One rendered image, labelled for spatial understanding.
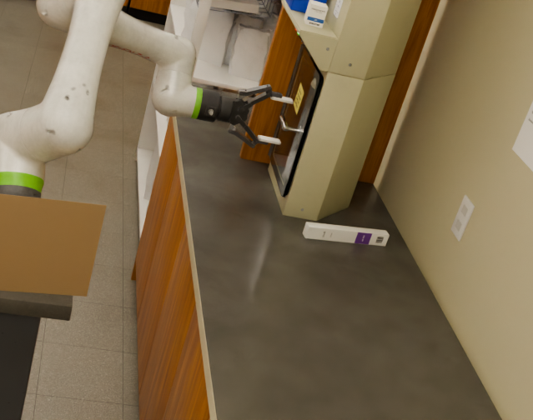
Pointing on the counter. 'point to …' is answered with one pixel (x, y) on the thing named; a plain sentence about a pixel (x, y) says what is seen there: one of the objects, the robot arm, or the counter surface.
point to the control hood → (314, 38)
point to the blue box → (300, 4)
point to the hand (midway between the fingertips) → (283, 121)
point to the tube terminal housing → (348, 104)
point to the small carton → (315, 13)
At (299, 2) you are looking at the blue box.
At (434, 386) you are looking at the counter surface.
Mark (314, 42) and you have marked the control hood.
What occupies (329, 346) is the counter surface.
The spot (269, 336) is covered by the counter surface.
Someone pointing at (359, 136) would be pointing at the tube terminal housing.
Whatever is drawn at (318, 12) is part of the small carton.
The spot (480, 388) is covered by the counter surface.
